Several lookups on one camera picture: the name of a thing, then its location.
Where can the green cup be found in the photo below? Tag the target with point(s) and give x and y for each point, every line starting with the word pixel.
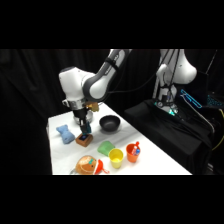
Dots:
pixel 106 147

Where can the yellowish wrist camera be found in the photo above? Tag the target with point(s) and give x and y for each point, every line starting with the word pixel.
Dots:
pixel 92 106

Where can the glowing keyboard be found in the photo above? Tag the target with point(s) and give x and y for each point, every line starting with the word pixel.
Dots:
pixel 216 101

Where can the black bowl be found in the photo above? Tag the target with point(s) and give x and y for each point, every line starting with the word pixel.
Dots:
pixel 109 124

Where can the yellow plastic cup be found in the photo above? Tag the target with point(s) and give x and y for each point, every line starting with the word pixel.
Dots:
pixel 116 158

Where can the red and blue bottle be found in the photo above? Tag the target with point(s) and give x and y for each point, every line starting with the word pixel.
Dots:
pixel 136 149

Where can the orange plush toy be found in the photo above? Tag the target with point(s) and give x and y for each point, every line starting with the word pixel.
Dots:
pixel 86 165

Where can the black cloth covered stand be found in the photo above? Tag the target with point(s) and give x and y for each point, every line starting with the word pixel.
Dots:
pixel 166 136

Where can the blue lit device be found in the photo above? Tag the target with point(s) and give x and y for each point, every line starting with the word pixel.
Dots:
pixel 191 98

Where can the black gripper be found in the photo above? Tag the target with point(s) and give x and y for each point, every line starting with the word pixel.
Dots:
pixel 80 117

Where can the wooden block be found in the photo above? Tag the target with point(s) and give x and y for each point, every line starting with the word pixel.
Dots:
pixel 84 140

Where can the blue cube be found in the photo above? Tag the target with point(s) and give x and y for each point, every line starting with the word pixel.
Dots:
pixel 86 128

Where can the small green light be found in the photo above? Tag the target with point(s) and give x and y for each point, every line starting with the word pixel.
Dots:
pixel 172 111

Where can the orange plastic cup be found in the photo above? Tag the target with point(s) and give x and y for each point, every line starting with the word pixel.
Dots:
pixel 131 155

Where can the light blue plush toy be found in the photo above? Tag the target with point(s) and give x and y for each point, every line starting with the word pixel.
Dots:
pixel 65 133

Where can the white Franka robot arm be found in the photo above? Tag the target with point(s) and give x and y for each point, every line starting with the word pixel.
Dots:
pixel 93 83

